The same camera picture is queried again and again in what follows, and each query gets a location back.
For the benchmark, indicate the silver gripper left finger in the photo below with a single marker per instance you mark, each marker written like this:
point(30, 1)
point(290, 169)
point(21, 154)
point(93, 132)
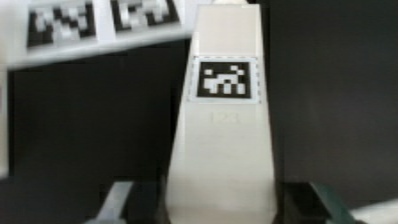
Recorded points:
point(130, 204)

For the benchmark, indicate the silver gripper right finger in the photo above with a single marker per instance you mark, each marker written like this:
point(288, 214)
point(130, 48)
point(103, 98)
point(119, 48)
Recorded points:
point(313, 205)

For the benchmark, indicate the white desk leg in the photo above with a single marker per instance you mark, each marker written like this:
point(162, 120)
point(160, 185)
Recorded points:
point(220, 181)

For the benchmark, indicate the white marker base plate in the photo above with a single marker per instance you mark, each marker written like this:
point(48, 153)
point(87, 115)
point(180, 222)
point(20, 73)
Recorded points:
point(57, 30)

